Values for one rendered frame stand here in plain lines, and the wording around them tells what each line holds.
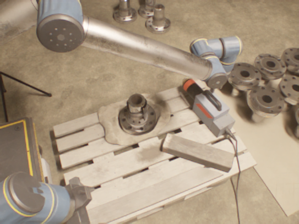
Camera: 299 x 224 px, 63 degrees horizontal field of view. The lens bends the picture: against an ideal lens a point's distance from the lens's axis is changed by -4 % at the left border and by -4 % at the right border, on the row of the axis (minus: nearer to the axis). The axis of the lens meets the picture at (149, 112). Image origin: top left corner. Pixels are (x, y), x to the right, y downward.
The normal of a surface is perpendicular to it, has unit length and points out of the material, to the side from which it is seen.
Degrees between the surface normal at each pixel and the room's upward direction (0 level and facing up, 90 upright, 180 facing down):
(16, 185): 60
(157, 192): 0
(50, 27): 84
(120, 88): 0
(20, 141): 0
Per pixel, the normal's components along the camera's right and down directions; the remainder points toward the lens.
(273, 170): 0.00, -0.57
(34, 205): 0.85, -0.51
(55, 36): 0.22, 0.80
